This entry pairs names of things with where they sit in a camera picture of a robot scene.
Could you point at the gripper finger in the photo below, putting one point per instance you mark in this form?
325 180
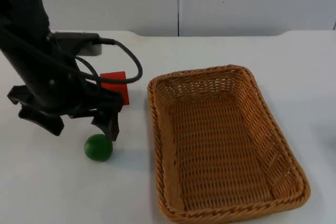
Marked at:
44 121
109 125

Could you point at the pale brown wicker basket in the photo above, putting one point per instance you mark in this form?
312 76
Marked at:
225 142

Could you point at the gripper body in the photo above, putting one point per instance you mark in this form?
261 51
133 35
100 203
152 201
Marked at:
44 79

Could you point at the red cube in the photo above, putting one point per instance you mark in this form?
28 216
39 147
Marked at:
118 85

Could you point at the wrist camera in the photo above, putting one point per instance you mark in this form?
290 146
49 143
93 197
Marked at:
76 42

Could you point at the green ball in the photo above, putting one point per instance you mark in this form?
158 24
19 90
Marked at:
98 147

